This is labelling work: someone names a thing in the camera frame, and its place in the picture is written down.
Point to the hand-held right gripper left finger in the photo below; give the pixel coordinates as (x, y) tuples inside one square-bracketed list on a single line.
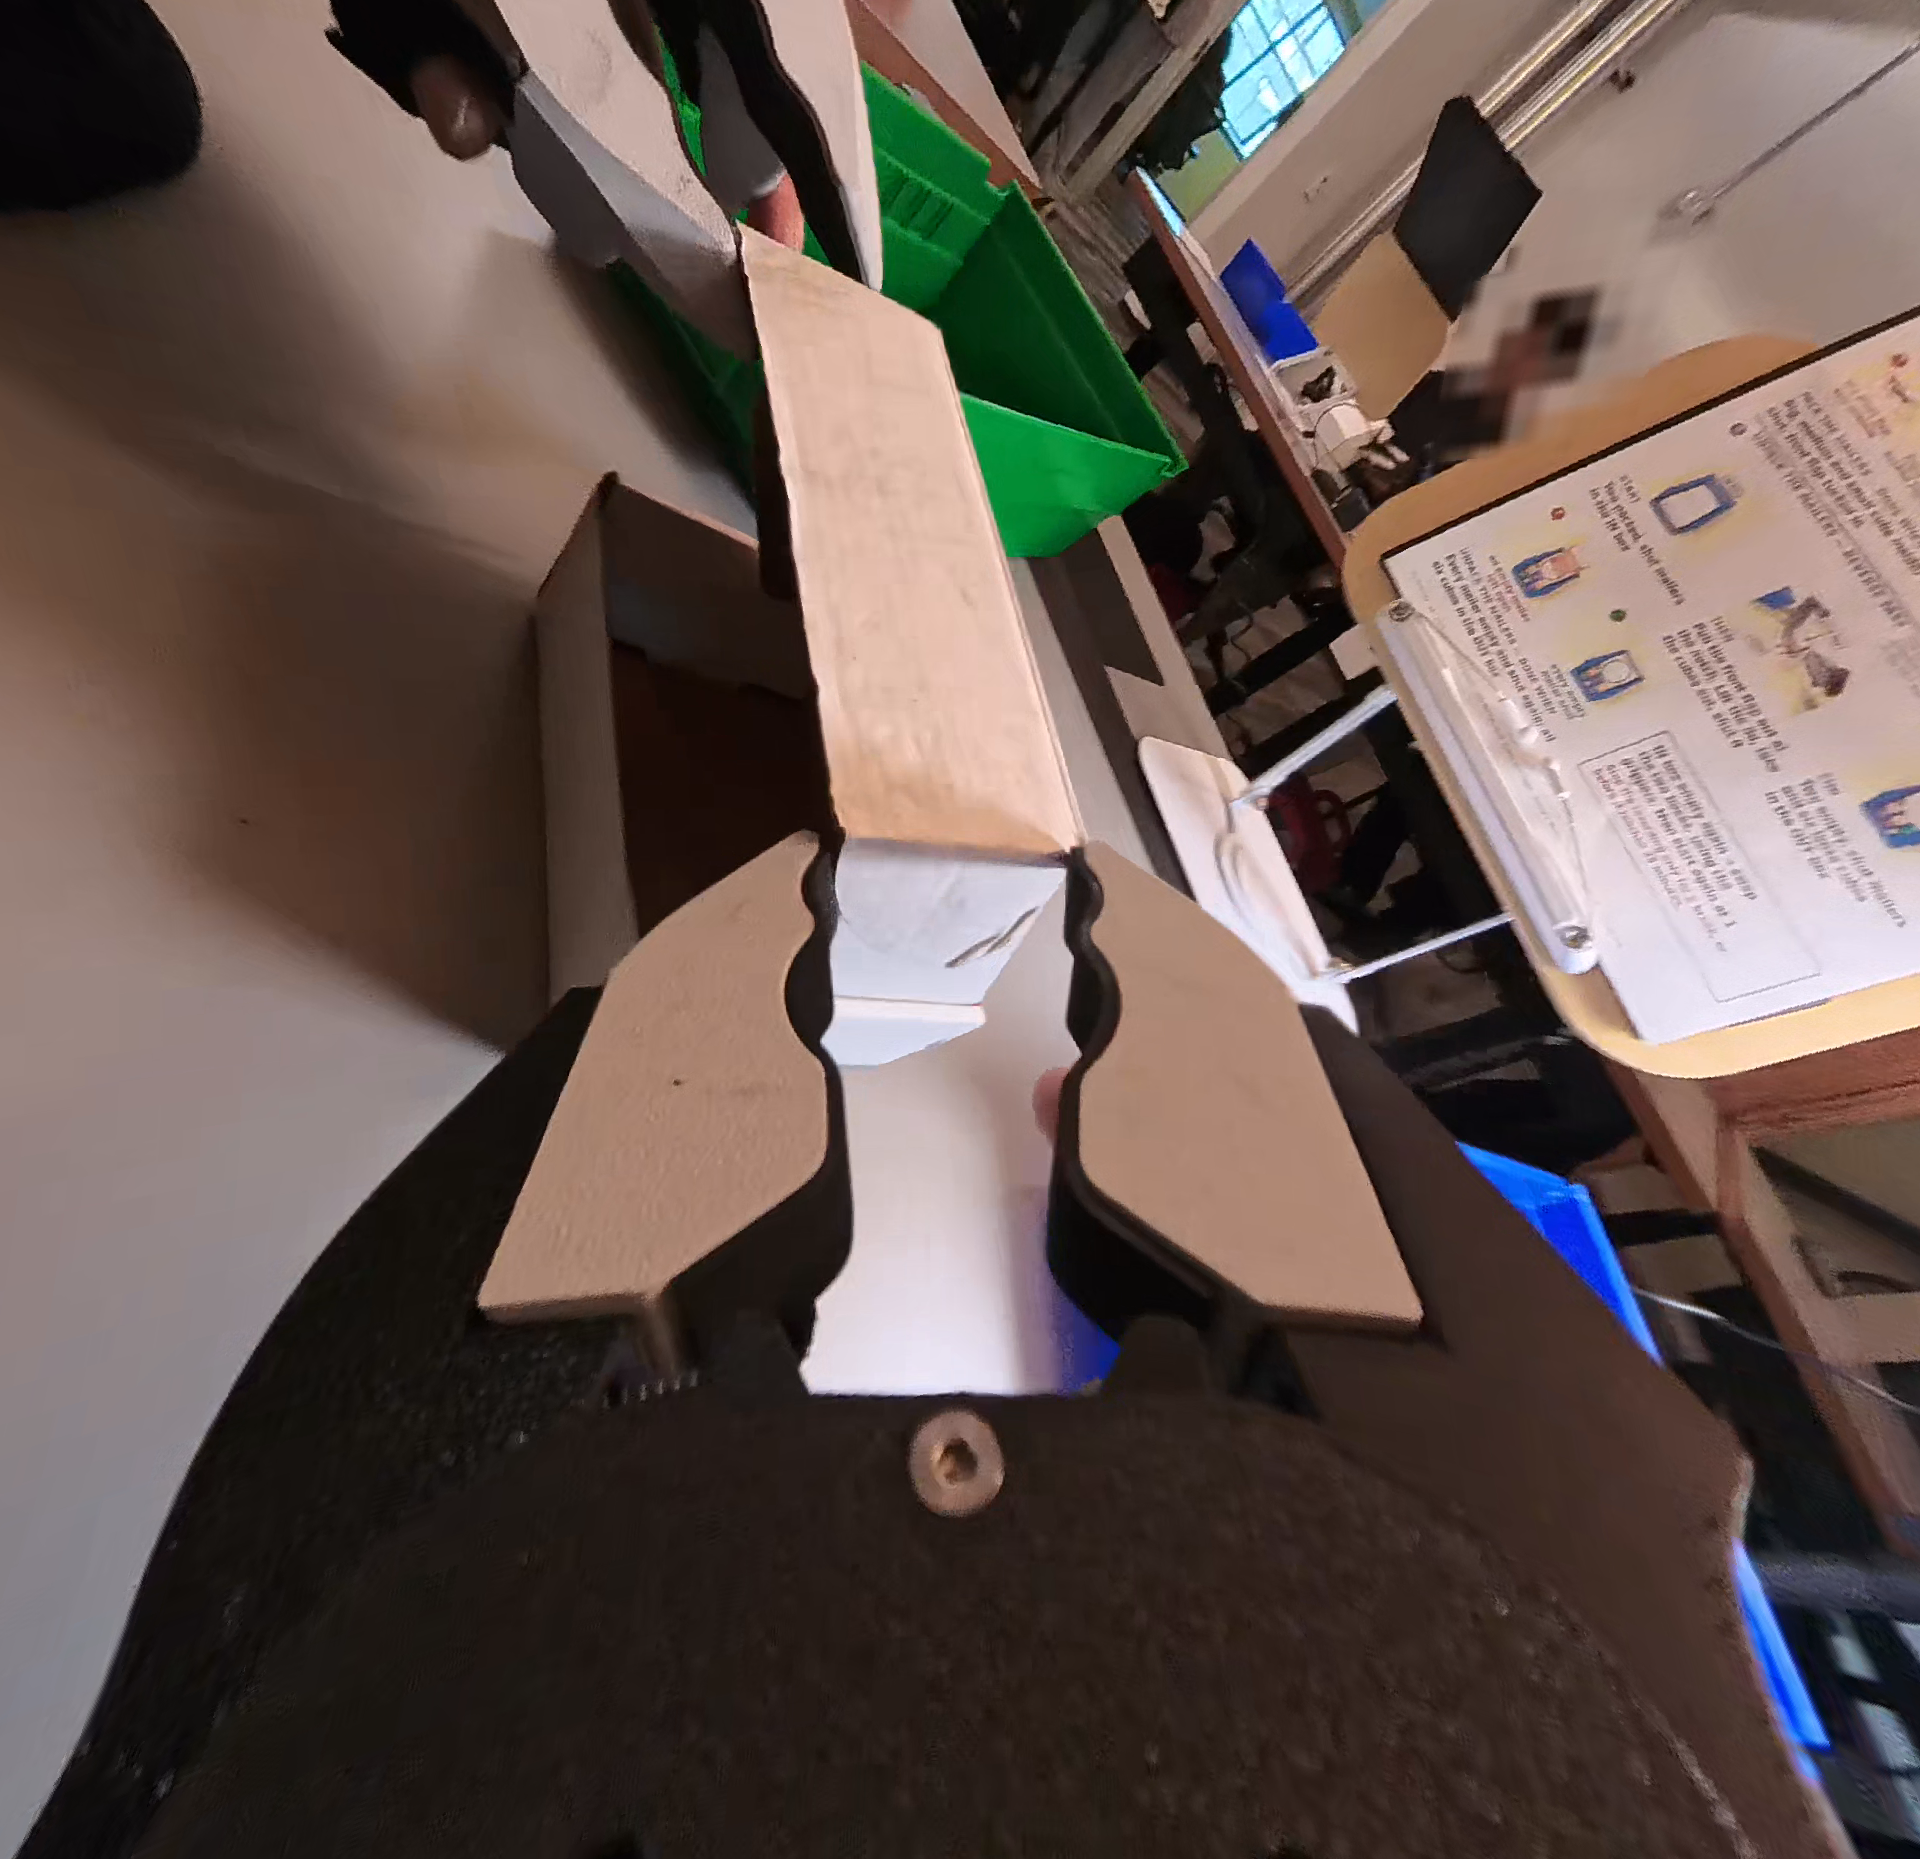
[(676, 1124)]

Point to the white cardboard box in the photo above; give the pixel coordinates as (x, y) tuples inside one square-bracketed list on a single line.
[(902, 569)]

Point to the person's right hand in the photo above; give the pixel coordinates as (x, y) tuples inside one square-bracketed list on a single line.
[(1054, 1110)]

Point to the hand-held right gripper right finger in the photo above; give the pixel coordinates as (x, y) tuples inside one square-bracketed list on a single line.
[(1231, 1138)]

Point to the person's left forearm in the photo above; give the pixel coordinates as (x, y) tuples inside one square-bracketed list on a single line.
[(75, 74)]

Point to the green plastic bin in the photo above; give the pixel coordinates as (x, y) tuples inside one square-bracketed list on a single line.
[(1051, 391)]

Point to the white tabletop device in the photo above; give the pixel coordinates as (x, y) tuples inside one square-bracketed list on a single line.
[(1334, 419)]

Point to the grey desk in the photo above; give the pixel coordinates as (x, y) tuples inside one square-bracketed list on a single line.
[(226, 688)]

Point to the blue plastic bin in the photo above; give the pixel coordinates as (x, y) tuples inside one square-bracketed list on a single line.
[(1576, 1228)]

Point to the window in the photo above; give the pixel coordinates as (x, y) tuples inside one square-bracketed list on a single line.
[(1274, 44)]

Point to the small blue bin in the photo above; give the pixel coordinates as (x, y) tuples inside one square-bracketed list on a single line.
[(1268, 299)]

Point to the white wall pipes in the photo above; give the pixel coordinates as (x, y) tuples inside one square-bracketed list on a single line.
[(1576, 44)]

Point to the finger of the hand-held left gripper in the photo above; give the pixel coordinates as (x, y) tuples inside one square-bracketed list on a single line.
[(584, 74), (816, 29)]

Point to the clipboard with printed sheets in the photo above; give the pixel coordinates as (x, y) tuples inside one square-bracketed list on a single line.
[(1725, 688)]

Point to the black office chair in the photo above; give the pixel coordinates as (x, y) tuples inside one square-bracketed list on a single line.
[(1245, 598)]

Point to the tan and black board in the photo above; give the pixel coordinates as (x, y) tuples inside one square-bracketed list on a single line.
[(1478, 193)]

